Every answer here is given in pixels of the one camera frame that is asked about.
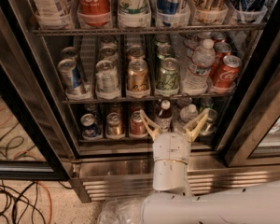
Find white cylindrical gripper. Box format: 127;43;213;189
139;108;209;164

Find red coke can front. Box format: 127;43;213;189
212;55;242;93

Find red coke can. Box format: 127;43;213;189
211;32;227;43
209;42;231;77
212;55;242;93

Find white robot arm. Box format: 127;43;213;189
139;109;280;224

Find clear water bottle bottom shelf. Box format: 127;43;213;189
174;104;198;132

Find clear water bottle shelf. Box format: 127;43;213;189
182;39;216;95
174;104;198;132

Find orange can bottom shelf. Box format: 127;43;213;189
130;111;147;137

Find green can bottom shelf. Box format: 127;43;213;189
200;109;218;136

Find green can front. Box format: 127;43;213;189
156;58;179;95

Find clear water bottle middle shelf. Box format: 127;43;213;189
182;39;216;95

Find gold can bottom shelf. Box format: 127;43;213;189
106;112;124;139

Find gold can front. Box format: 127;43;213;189
126;59;149;98

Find silver white can front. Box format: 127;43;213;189
95;60;119;99

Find silver white can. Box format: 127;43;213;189
95;60;119;99
100;35;118;48
99;46;118;63

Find blue pepsi can bottom shelf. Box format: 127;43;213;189
80;113;101;140

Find right glass fridge door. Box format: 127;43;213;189
217;18;280;167

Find glass fridge door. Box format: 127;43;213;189
217;18;280;167
0;0;77;180

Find stainless fridge base grille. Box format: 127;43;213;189
70;154;280;203

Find blue red can top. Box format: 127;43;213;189
156;0;190;28

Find blue silver can front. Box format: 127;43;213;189
57;59;86;100

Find blue silver can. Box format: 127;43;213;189
61;47;79;60
57;59;86;100

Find gold black can top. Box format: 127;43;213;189
191;0;228;25

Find left glass fridge door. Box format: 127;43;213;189
0;0;77;180

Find blue white can top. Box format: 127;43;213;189
229;0;266;24

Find brown drink bottle white cap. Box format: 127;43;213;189
155;100;172;133

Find clear plastic bag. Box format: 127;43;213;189
97;197;144;224

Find large coca-cola bottle top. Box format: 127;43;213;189
79;0;110;27

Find white labelled bottle top left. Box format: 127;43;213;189
33;0;75;30

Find middle wire shelf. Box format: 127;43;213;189
62;92;234;105

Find wire shelf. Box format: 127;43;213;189
62;92;234;105
32;23;266;36

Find top wire shelf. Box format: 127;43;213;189
32;23;266;36

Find orange cable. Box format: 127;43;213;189
0;180;54;224

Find black cables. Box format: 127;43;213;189
0;180;73;224

